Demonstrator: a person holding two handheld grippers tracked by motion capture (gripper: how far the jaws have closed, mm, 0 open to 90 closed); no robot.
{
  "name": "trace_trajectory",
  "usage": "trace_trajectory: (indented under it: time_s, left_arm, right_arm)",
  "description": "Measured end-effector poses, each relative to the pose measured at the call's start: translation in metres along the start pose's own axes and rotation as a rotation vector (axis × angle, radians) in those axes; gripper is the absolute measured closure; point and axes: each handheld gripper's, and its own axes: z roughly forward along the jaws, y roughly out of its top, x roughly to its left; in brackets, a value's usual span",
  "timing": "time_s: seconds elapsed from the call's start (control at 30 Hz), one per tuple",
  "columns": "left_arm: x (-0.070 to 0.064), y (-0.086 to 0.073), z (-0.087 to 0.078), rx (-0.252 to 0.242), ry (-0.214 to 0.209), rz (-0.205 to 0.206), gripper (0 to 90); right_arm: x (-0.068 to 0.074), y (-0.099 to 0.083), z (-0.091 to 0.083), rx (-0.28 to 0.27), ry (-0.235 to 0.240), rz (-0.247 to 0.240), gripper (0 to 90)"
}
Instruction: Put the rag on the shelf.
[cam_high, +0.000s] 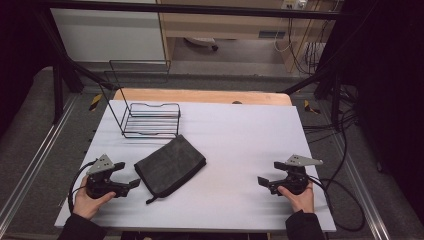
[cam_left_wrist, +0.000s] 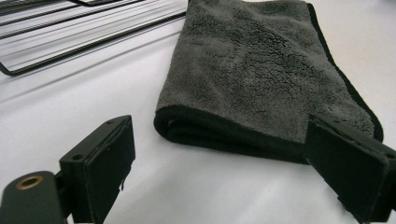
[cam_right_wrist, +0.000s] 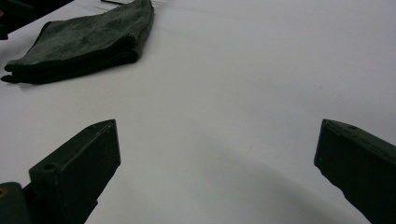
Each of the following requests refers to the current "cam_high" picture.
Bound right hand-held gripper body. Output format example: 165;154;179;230
267;154;325;197

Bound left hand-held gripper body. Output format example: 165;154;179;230
85;154;131;200

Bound dark grey towel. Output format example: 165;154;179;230
133;134;208;205

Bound black wire rack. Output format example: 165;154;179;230
99;59;182;140

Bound person's right hand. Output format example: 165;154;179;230
277;181;316;214

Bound person's left hand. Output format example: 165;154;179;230
72;174;117;221

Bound white board sheet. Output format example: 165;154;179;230
54;99;337;234

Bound wooden table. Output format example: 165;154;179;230
112;87;293;107

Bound white cabinet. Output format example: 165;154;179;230
50;7;167;63

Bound office chair base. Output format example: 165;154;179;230
184;36;220;52

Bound light wooden desk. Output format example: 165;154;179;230
155;0;336;73

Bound white power strip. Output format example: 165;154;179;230
281;0;308;11

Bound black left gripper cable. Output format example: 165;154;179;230
67;160;98;214

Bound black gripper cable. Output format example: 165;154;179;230
67;160;98;214
308;174;366;233

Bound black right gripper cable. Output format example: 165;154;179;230
308;174;366;233

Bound aluminium floor rail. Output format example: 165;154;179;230
332;133;392;240
0;95;80;231

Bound black floor cables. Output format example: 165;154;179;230
301;83;363;145

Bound black metal frame strut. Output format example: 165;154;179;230
282;64;346;129
31;8;118;125

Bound hanging desk cables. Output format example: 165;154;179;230
273;18;333;76

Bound black metal frame bar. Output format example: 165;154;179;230
41;0;346;21

